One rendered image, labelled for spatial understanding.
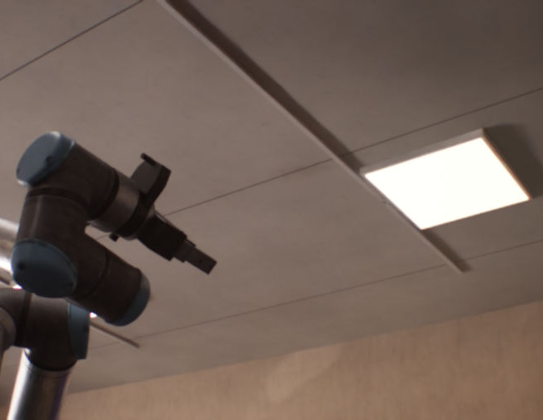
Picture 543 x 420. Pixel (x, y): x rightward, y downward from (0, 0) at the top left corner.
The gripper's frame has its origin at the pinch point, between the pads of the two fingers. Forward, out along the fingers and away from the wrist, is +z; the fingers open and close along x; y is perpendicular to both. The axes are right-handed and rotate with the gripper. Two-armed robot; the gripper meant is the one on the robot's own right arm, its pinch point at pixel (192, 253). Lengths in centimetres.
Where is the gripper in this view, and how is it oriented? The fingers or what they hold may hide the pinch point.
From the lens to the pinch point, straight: 135.8
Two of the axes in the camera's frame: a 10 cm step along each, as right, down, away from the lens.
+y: -5.7, 8.2, -0.3
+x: 5.7, 3.7, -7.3
